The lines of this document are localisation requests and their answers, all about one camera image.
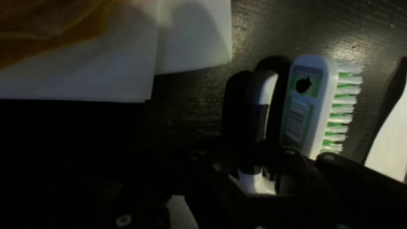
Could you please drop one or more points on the white napkin under cookie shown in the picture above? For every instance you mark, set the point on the white napkin under cookie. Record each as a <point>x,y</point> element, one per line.
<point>127,64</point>

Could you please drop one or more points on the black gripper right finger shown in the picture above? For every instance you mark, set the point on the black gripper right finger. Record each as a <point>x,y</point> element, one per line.
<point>338,195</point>

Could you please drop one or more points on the flat white napkin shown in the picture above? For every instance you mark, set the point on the flat white napkin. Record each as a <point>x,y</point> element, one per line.
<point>392,140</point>

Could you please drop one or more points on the white green scrub brush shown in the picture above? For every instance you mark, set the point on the white green scrub brush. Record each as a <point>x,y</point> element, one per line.
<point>309,106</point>

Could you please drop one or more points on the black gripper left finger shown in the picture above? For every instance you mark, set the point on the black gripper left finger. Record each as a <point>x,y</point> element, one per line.
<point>220,199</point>

